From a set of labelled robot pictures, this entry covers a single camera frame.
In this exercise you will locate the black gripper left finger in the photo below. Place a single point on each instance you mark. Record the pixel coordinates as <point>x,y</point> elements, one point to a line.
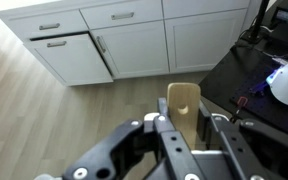
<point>164,140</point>

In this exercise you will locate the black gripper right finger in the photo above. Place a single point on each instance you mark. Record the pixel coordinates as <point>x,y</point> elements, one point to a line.
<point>227,143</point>

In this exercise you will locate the wooden spatula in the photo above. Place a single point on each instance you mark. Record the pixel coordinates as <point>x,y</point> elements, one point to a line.
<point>184,130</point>

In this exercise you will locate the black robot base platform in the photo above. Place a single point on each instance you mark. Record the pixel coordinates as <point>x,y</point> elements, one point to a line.
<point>224,86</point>

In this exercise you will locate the white island cabinet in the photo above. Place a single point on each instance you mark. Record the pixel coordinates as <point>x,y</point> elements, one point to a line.
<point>140,50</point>

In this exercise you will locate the black stand pole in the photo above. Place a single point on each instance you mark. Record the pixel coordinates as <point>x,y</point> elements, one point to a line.
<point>260,16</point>

